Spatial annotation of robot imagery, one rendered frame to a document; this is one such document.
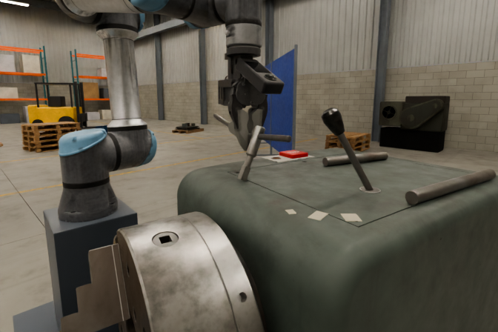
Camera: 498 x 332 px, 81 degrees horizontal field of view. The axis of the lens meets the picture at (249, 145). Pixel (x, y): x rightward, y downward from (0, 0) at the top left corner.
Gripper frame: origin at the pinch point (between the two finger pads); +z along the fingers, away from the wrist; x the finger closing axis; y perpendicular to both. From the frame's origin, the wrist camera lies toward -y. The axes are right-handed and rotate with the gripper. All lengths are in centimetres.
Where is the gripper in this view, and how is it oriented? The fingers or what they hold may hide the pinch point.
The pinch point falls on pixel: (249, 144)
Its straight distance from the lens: 62.2
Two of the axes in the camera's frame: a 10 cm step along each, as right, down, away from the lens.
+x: -8.3, 0.9, -5.5
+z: 0.0, 9.9, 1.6
